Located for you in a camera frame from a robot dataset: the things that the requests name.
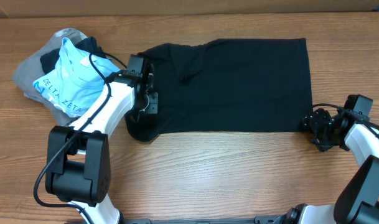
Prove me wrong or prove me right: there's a grey folded garment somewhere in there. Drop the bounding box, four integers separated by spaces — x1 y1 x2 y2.
12 28 87 126

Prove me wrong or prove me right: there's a light blue printed t-shirt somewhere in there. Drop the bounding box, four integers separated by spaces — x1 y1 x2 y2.
33 37 119 118

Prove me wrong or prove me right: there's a black t-shirt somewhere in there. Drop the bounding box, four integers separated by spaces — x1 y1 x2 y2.
126 39 312 142

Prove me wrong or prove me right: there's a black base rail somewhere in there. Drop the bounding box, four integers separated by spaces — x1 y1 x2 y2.
120 215 285 224

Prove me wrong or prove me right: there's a black garment in pile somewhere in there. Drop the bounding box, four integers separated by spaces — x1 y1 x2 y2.
40 37 106 74

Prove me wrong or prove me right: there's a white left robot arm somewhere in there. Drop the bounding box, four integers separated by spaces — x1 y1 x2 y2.
44 63 157 223

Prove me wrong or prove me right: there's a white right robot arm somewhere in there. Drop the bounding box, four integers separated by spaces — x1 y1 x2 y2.
275 105 379 223

